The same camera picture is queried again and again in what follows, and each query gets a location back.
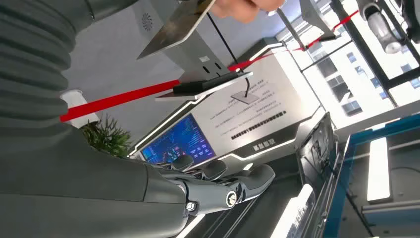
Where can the silver slanted kiosk stand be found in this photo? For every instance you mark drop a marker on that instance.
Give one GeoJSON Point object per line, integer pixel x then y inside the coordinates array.
{"type": "Point", "coordinates": [200, 62]}

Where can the grey metal stand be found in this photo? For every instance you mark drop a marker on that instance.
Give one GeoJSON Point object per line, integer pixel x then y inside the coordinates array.
{"type": "Point", "coordinates": [316, 16]}

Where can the display console with blue screen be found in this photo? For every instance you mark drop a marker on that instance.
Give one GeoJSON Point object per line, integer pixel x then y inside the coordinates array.
{"type": "Point", "coordinates": [259, 111]}

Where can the blue framed cabinet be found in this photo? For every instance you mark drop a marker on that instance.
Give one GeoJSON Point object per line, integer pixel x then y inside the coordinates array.
{"type": "Point", "coordinates": [341, 184]}

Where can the green potted plant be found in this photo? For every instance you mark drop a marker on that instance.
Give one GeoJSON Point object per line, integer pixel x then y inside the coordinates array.
{"type": "Point", "coordinates": [106, 138]}

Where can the white plant pot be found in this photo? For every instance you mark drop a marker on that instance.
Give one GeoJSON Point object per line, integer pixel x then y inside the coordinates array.
{"type": "Point", "coordinates": [77, 100]}

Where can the grey floor socket plate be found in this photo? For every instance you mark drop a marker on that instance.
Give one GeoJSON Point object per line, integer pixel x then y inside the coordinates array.
{"type": "Point", "coordinates": [245, 98]}

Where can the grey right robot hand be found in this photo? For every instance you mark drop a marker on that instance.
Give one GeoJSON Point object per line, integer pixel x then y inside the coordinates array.
{"type": "Point", "coordinates": [82, 197]}

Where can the dark stanchion pole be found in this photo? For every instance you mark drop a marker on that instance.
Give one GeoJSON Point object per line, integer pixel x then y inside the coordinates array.
{"type": "Point", "coordinates": [292, 29]}

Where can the silver cylinder device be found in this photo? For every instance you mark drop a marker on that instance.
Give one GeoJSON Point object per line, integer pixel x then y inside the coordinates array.
{"type": "Point", "coordinates": [382, 28]}

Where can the black display panel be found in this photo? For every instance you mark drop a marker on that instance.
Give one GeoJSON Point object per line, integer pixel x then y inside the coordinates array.
{"type": "Point", "coordinates": [316, 154]}

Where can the red barrier belt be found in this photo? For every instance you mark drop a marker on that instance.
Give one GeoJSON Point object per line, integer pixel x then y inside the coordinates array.
{"type": "Point", "coordinates": [115, 100]}

